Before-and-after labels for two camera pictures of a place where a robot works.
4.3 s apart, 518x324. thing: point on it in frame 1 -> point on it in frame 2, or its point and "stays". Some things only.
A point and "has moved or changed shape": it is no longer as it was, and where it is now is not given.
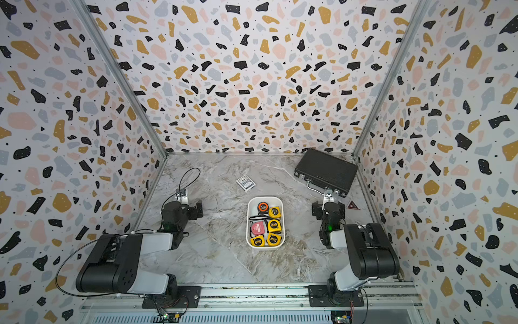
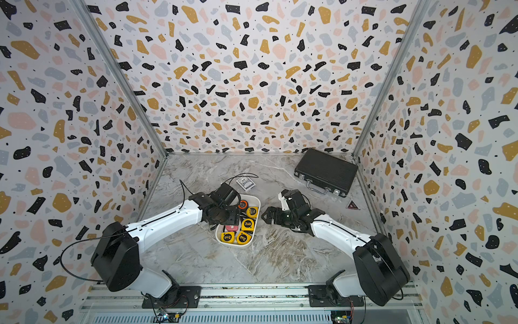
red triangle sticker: (352, 206) stays
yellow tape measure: (257, 241) -> (228, 237)
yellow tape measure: (274, 212) has moved or changed shape
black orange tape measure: (262, 207) -> (243, 204)
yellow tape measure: (274, 225) -> (247, 225)
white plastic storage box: (251, 204) -> (243, 233)
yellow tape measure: (273, 239) -> (243, 238)
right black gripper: (318, 210) -> (276, 210)
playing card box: (245, 183) stays
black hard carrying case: (325, 171) stays
